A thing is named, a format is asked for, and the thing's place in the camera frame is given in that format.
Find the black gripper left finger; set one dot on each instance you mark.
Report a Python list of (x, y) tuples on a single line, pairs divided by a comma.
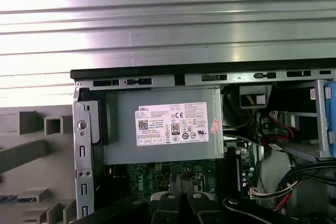
[(168, 208)]

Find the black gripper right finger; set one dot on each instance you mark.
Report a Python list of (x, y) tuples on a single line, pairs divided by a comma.
[(202, 208)]

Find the blue RAM stick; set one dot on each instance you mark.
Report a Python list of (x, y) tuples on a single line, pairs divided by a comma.
[(15, 198)]

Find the black RAM slot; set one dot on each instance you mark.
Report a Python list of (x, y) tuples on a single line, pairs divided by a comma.
[(229, 171)]

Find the green motherboard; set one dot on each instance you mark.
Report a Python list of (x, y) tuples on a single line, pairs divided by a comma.
[(147, 174)]

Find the grey power supply with label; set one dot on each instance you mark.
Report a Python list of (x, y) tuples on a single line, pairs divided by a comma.
[(126, 142)]

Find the black open PC case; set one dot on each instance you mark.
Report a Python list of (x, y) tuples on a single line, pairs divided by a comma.
[(82, 113)]

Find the grey parts rack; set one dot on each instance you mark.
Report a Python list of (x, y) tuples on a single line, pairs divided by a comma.
[(39, 174)]

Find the blue disk carrier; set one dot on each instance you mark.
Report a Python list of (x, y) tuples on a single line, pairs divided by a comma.
[(331, 108)]

